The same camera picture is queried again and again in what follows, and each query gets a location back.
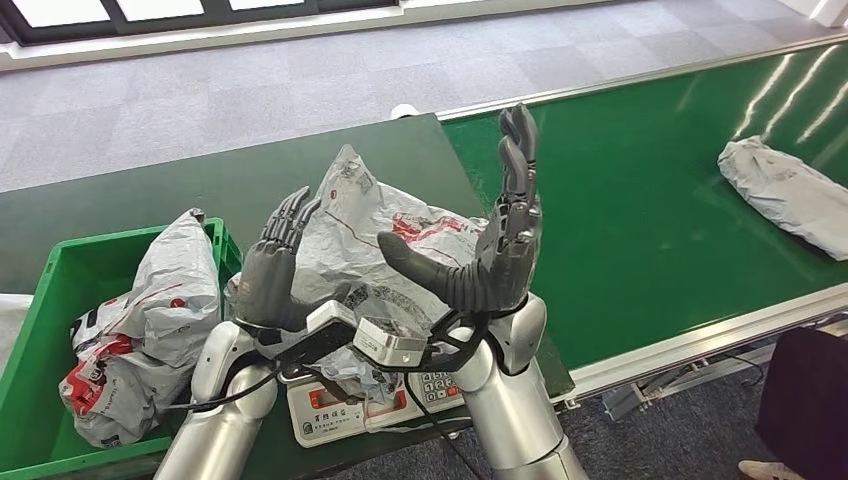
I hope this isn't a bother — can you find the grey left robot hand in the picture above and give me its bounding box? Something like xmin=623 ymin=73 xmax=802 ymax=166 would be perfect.
xmin=231 ymin=185 xmax=352 ymax=333

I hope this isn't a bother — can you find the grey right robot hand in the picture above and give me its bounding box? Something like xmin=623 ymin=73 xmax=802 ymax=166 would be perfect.
xmin=377 ymin=102 xmax=545 ymax=316

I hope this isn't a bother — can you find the grey parcel bag black print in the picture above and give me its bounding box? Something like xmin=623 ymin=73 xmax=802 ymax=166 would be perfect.
xmin=59 ymin=208 xmax=223 ymax=450

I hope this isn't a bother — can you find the grey parcel bag red print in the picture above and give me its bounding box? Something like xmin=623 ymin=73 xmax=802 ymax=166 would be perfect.
xmin=225 ymin=144 xmax=492 ymax=409

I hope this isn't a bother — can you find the green conveyor belt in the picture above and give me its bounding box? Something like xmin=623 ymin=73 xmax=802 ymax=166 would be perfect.
xmin=437 ymin=33 xmax=848 ymax=425

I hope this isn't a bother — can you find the plain grey parcel bag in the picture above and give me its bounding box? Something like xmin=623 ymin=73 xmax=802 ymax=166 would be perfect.
xmin=717 ymin=135 xmax=848 ymax=262

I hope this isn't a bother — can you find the dark green table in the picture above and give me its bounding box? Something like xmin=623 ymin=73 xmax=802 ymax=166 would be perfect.
xmin=0 ymin=112 xmax=574 ymax=480

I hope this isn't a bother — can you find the white scale with steel tray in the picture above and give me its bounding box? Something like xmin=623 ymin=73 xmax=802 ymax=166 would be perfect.
xmin=286 ymin=367 xmax=475 ymax=450

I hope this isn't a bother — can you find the green plastic crate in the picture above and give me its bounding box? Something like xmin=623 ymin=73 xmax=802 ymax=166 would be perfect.
xmin=0 ymin=218 xmax=243 ymax=480

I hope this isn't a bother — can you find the white plastic bag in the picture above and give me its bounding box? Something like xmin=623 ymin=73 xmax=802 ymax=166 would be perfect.
xmin=0 ymin=293 xmax=33 ymax=372

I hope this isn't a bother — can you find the person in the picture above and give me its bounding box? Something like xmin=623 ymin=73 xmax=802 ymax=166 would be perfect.
xmin=738 ymin=327 xmax=848 ymax=480

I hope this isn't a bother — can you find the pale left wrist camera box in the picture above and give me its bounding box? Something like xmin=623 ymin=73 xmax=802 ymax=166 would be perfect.
xmin=305 ymin=299 xmax=359 ymax=339

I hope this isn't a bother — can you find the black right camera cable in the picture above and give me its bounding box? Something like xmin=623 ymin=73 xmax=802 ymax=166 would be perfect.
xmin=404 ymin=374 xmax=488 ymax=480

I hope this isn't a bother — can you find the black floor cable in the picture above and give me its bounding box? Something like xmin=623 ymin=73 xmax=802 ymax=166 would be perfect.
xmin=723 ymin=354 xmax=766 ymax=389

